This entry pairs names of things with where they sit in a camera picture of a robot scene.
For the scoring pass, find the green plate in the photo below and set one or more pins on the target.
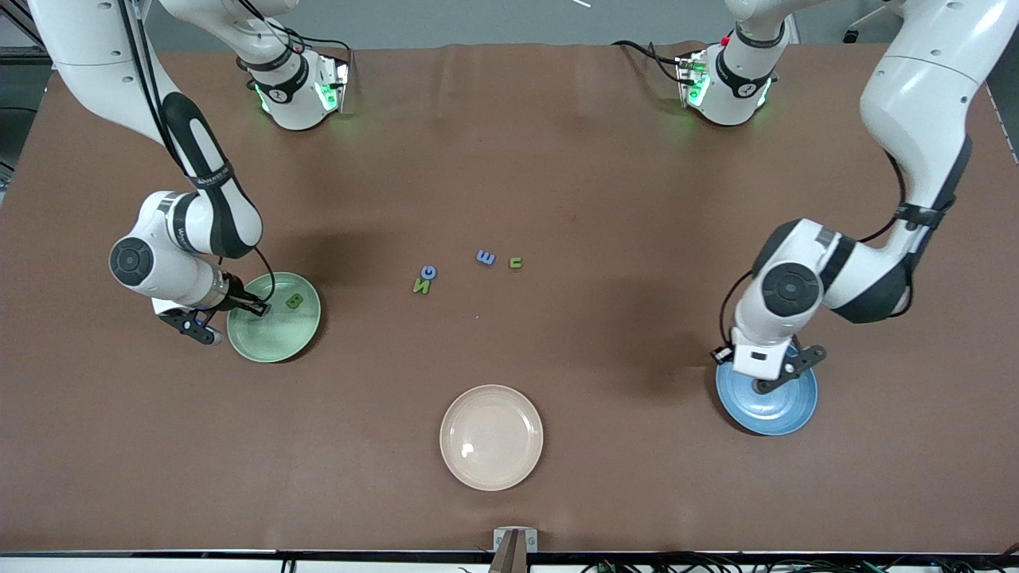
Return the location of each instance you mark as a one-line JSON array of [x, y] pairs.
[[275, 338]]

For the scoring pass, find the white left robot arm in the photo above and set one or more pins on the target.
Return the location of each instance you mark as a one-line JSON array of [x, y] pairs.
[[915, 95]]

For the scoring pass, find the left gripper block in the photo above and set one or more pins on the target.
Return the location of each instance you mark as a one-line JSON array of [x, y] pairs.
[[717, 356]]

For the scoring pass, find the grey metal mounting bracket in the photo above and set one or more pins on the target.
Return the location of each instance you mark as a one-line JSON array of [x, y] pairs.
[[501, 541]]

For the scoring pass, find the green letter N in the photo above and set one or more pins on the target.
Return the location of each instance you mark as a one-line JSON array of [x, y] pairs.
[[421, 286]]

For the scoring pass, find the brown table mat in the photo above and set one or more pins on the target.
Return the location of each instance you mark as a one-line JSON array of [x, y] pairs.
[[509, 159]]

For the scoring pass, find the tan camera pole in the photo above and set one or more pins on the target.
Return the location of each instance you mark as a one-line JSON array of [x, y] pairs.
[[509, 561]]

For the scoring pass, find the white chair base leg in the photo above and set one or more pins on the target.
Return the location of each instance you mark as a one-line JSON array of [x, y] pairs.
[[852, 35]]

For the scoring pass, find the blue plate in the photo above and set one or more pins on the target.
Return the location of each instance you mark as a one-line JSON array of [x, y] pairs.
[[776, 414]]

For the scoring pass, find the metal base box green light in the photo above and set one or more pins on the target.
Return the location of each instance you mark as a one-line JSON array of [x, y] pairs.
[[334, 83], [691, 79]]

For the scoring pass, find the blue letter E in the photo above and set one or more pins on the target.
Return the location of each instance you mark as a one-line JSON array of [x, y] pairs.
[[486, 257]]

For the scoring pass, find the right gripper black housing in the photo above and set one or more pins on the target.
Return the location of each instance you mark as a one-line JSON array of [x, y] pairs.
[[236, 296]]

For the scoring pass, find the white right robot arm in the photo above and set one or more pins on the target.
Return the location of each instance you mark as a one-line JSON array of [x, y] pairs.
[[95, 48]]

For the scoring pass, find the green letter B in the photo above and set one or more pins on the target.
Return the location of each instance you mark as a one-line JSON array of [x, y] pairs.
[[294, 301]]

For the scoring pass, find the beige plate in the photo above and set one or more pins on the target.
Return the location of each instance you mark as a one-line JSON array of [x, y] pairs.
[[491, 437]]

